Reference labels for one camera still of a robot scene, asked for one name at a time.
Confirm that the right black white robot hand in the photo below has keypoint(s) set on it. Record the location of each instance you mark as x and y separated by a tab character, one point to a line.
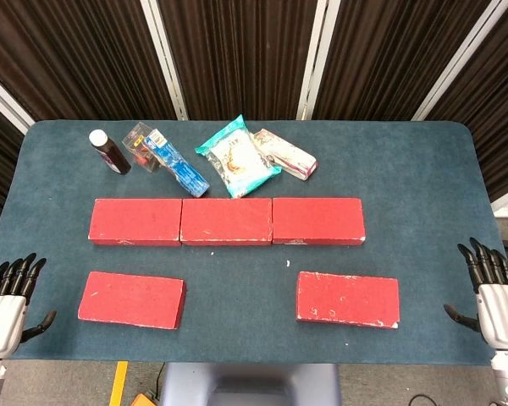
501	317

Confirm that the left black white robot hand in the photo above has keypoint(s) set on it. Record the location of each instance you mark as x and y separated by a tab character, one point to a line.
2	321

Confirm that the red brick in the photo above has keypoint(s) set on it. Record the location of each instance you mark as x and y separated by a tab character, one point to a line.
135	222
347	298
317	220
226	221
131	299

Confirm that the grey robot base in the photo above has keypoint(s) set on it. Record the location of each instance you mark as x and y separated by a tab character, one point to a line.
250	385

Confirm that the orange object on floor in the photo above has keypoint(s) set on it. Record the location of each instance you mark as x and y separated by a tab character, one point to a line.
143	400

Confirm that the dark bottle with white cap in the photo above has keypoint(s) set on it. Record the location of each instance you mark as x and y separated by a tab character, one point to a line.
112	156

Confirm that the clear plastic package box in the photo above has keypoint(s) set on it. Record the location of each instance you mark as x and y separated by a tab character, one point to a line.
135	146

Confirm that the blue toothbrush box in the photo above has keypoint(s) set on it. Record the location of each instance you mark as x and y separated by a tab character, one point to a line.
182	169

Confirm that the blue felt table cover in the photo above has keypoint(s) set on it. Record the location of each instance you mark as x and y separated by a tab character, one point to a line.
237	296

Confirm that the white pink tissue pack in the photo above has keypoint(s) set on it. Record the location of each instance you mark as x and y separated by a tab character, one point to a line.
288	156

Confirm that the teal white snack bag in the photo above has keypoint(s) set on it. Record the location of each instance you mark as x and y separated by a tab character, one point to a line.
237	160

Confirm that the dark brown curtain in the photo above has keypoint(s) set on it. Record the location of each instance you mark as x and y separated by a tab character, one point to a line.
245	55

